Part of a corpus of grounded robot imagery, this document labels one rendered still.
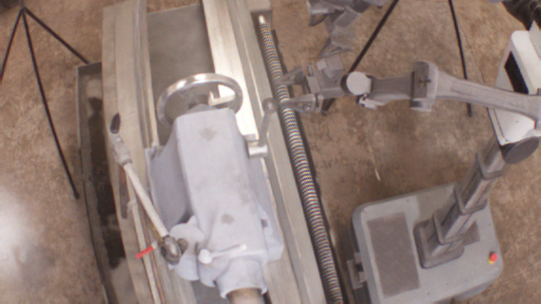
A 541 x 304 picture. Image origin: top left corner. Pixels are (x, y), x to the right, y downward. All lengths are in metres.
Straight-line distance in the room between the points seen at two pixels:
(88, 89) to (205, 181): 1.20
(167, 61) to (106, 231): 0.63
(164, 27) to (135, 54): 0.25
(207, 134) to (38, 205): 1.46
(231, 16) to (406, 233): 1.02
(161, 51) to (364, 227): 0.95
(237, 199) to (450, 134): 1.80
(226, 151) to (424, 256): 1.15
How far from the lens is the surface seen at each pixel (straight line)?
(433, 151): 3.23
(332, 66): 1.84
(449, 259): 2.69
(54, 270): 2.88
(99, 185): 2.55
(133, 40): 2.34
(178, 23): 2.52
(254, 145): 1.84
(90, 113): 2.71
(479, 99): 1.52
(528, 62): 1.76
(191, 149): 1.72
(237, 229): 1.63
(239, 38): 2.31
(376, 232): 2.68
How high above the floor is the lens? 2.64
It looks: 57 degrees down
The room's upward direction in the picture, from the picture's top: 10 degrees clockwise
